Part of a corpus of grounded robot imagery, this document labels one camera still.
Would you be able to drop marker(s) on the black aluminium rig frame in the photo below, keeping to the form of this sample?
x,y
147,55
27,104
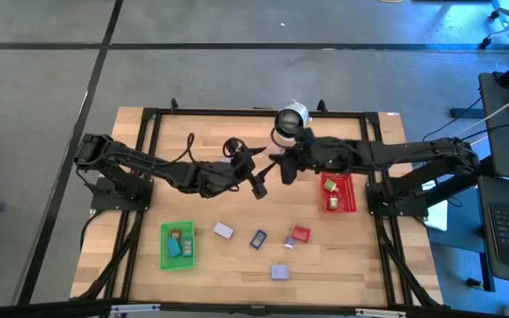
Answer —
x,y
219,113

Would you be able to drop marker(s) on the white lavender block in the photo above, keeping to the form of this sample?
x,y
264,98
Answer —
x,y
223,230

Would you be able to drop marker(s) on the black floor plug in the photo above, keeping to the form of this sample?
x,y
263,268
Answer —
x,y
475,283

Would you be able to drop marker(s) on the red box green insert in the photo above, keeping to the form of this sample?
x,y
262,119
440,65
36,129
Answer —
x,y
175,234

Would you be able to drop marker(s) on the red plastic basket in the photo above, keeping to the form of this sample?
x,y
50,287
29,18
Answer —
x,y
347,185

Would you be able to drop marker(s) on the black equipment cart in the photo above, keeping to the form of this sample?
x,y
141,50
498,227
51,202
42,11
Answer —
x,y
502,123

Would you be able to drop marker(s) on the large lavender power cube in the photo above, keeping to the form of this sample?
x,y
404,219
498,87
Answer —
x,y
279,271

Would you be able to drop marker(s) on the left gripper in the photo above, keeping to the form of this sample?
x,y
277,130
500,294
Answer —
x,y
228,176

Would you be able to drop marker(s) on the teal blue box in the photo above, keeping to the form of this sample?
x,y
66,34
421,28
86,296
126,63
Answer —
x,y
174,248

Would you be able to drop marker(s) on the blue printed box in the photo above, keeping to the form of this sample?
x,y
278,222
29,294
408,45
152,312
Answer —
x,y
187,247

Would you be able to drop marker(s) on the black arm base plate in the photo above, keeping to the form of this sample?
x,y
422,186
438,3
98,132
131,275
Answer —
x,y
374,209
104,203

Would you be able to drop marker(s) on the white paper sheet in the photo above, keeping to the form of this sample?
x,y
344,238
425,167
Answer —
x,y
438,218

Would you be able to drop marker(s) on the red wall charger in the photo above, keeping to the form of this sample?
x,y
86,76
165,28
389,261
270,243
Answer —
x,y
301,233

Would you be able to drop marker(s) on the white label sticker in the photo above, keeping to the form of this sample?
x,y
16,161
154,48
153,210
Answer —
x,y
393,114

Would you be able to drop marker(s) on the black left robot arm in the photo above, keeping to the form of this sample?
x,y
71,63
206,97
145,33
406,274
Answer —
x,y
148,161

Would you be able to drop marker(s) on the grey wheeled stand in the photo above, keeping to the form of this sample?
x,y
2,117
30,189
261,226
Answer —
x,y
485,43

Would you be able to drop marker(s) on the silver frame bracket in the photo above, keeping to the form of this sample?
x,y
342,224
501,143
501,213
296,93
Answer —
x,y
380,312
135,308

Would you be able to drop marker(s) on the black frame bracket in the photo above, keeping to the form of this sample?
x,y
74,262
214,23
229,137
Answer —
x,y
173,105
322,106

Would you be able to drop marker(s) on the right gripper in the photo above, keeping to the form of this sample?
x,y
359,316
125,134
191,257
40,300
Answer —
x,y
316,154

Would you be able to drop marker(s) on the green plastic basket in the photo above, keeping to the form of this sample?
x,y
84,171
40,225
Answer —
x,y
166,260

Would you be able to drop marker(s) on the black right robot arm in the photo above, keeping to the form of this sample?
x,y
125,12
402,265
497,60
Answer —
x,y
413,152

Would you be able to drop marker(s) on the small purple wall charger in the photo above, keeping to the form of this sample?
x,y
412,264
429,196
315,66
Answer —
x,y
289,242

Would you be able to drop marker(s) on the dark blue box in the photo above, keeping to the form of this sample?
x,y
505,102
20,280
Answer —
x,y
258,239

